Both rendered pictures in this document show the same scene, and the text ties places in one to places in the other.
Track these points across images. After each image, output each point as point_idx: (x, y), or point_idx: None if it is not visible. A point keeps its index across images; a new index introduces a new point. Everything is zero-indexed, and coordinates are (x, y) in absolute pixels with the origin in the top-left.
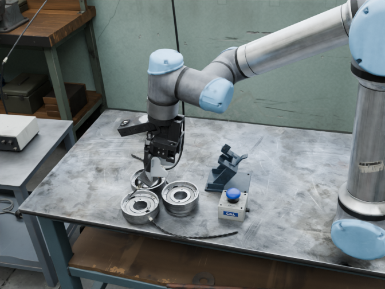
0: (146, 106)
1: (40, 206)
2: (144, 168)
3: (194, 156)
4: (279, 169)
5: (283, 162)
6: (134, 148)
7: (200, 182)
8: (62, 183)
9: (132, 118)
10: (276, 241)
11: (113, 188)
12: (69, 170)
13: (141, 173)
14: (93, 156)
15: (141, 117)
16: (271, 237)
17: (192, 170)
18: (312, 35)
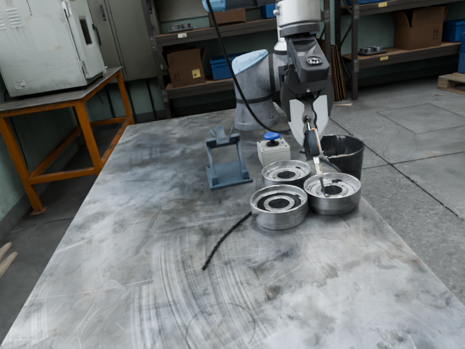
0: (313, 10)
1: (451, 317)
2: (331, 109)
3: (183, 209)
4: (189, 159)
5: (175, 160)
6: (178, 278)
7: (238, 188)
8: (359, 325)
9: (299, 59)
10: (293, 139)
11: (308, 248)
12: (310, 345)
13: (316, 143)
14: (232, 329)
15: (301, 48)
16: (290, 141)
17: (217, 200)
18: None
